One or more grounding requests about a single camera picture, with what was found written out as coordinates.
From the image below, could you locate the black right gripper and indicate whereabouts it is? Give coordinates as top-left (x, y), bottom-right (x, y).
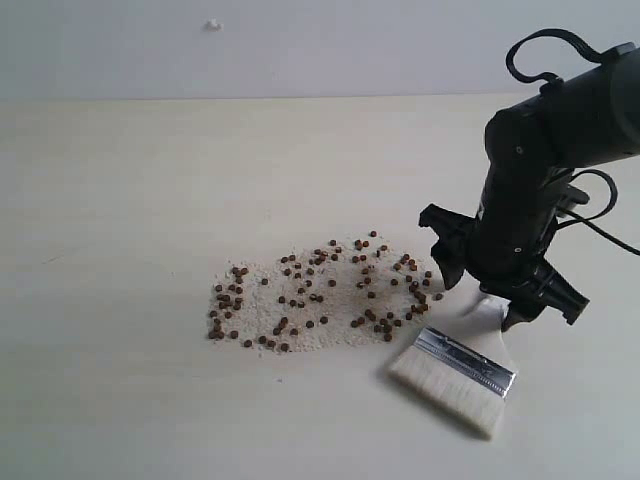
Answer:
top-left (418, 165), bottom-right (589, 331)

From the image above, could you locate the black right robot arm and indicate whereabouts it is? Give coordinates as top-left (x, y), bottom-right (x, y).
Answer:
top-left (419, 43), bottom-right (639, 331)

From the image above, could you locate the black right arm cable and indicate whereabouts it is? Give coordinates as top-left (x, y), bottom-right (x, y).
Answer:
top-left (504, 28), bottom-right (640, 256)

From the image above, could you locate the small white wall lump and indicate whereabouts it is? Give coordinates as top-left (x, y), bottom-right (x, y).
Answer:
top-left (203, 19), bottom-right (223, 32)

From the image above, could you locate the wide white bristle paintbrush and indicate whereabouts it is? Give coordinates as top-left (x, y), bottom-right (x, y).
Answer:
top-left (388, 296), bottom-right (517, 438)

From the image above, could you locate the brown and white granule pile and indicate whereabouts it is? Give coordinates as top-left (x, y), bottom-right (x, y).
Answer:
top-left (206, 230), bottom-right (444, 354)

